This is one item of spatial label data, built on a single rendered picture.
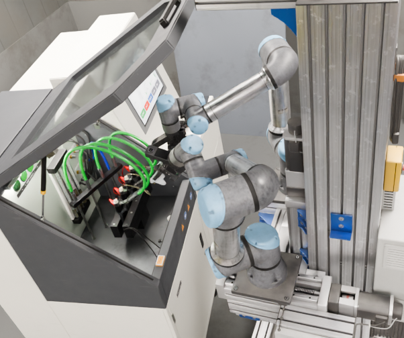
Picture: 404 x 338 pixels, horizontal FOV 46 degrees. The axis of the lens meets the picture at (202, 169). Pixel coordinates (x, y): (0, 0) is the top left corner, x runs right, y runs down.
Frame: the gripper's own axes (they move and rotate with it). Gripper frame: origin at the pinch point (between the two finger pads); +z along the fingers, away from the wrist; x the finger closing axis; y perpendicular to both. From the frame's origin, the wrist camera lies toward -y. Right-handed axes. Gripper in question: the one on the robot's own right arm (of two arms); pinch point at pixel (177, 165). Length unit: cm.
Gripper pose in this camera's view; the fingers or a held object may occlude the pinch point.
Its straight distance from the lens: 215.0
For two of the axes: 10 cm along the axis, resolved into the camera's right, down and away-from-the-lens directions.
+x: 1.9, -6.6, 7.3
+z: 1.7, 7.6, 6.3
